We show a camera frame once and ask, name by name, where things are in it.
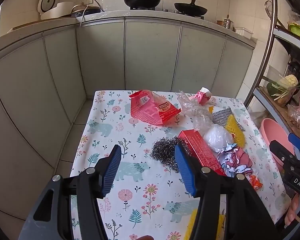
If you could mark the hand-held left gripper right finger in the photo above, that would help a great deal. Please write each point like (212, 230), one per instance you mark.
(186, 172)

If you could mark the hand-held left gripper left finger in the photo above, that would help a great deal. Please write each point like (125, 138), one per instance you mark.
(112, 170)

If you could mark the pink plastic bin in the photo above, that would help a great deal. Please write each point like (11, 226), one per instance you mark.
(272, 132)

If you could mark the red cardboard box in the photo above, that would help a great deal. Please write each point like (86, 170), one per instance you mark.
(202, 147)

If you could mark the steel wool scrubber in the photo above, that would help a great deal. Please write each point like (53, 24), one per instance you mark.
(162, 150)

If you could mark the orange white candy wrapper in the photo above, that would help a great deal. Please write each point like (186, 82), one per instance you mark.
(256, 182)

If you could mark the paper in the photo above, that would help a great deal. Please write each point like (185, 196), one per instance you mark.
(236, 162)

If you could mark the white plastic bag ball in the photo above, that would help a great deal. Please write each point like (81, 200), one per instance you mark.
(217, 137)

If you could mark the yellow dish cloth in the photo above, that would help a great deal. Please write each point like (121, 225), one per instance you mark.
(235, 130)

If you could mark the clear plastic wrap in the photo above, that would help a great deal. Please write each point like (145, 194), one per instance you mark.
(197, 112)

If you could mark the silver scouring cloth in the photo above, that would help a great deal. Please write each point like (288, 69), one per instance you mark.
(220, 116)

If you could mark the red snack bag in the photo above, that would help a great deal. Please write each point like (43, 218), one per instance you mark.
(150, 107)

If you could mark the pink white carton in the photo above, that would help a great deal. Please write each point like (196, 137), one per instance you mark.
(203, 96)

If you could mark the person's right hand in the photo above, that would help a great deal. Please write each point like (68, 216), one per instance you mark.
(292, 210)

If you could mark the clear plastic bag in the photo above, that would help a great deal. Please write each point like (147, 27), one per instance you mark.
(297, 116)

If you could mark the floral tablecloth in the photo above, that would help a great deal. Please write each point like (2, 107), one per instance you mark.
(140, 195)

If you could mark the cardboard shelf sheet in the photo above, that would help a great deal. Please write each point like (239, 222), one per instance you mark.
(275, 105)

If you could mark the clear vegetable container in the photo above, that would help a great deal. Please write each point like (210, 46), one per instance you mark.
(283, 98)

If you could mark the yellow plastic sheet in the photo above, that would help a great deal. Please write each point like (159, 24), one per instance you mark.
(192, 225)

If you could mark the container of vegetables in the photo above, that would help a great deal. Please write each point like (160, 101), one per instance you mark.
(287, 91)

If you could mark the cauliflower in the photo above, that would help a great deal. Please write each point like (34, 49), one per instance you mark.
(288, 80)

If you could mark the metal storage rack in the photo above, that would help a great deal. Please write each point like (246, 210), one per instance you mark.
(273, 25)

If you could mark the kitchen counter cabinets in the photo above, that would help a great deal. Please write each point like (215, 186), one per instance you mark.
(150, 52)

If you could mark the white plastic container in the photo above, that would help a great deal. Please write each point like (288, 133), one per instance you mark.
(243, 32)

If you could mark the steel kettle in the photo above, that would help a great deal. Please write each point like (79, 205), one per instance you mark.
(228, 23)

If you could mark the black induction cooker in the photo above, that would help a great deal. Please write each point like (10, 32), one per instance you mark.
(87, 10)

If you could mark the gas stove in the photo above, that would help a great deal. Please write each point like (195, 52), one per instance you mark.
(167, 10)

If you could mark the white rice cooker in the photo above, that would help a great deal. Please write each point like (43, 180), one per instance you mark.
(56, 8)

